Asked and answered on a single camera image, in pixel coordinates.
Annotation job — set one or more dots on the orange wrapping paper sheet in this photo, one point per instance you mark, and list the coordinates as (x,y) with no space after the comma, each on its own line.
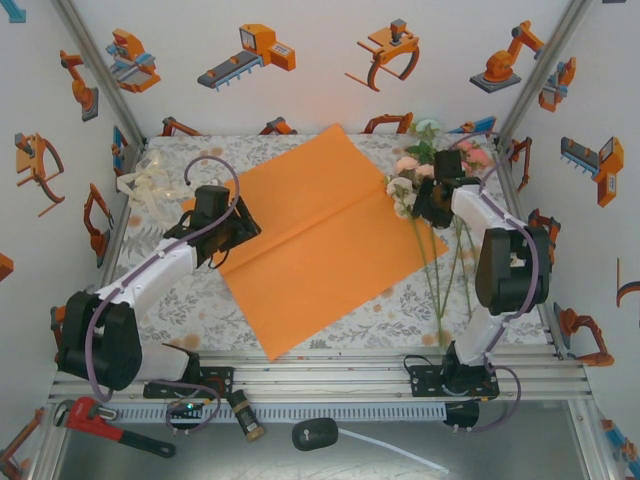
(320,240)

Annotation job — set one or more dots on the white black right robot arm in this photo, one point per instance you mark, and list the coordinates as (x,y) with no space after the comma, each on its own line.
(480,215)

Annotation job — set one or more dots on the white plastic strip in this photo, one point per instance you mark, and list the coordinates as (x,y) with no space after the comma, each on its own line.
(390,447)

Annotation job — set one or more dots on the aluminium side rail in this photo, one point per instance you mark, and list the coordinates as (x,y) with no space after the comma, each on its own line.
(113,240)
(516,200)

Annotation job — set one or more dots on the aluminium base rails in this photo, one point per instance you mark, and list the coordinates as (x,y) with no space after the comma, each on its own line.
(325,380)

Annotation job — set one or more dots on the mint green artificial flower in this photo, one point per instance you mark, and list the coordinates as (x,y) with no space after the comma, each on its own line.
(428,127)

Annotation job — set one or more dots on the black computer mouse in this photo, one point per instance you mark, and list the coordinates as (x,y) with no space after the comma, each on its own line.
(315,434)

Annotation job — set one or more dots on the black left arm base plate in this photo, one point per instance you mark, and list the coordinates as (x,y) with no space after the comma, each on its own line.
(222,380)

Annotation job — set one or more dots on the floral printed table mat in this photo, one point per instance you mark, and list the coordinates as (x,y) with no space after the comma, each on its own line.
(380,325)

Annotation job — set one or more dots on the aluminium frame post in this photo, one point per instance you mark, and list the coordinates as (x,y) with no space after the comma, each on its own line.
(104,75)
(541,75)

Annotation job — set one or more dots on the small circuit board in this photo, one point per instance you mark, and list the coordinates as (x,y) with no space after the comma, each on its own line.
(186,411)

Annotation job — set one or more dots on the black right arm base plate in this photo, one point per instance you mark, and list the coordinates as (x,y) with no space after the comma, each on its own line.
(425,382)

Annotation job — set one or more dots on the red pipe wrench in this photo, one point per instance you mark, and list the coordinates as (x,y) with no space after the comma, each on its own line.
(85,415)

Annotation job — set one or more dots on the brown bottle with black cap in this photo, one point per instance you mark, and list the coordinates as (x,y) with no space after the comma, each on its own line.
(245,415)

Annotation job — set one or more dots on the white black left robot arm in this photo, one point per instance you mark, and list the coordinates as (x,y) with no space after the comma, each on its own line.
(150,275)

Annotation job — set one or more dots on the pale pink artificial flower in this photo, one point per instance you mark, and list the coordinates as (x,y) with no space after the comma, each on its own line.
(400,195)

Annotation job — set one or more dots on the cream printed ribbon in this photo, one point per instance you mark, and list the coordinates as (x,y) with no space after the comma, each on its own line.
(142,182)

